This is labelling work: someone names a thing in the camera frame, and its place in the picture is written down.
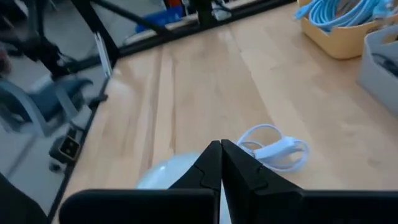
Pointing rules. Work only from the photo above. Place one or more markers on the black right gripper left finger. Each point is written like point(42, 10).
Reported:
point(140, 205)

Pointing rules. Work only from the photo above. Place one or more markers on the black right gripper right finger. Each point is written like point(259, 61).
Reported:
point(280, 205)

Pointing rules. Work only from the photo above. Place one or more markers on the white mushroom table lamp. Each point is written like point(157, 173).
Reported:
point(164, 174)

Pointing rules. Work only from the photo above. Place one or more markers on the black box with yellow face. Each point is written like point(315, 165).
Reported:
point(66, 147)

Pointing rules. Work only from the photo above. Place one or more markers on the grey blue office chair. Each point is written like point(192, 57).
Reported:
point(46, 102)

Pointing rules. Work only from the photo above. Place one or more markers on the grey plastic bin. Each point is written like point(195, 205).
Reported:
point(379, 84)

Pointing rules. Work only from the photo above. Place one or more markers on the yellow plastic bin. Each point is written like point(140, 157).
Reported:
point(339, 43)

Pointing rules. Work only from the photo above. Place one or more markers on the blue box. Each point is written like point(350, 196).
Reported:
point(158, 18)

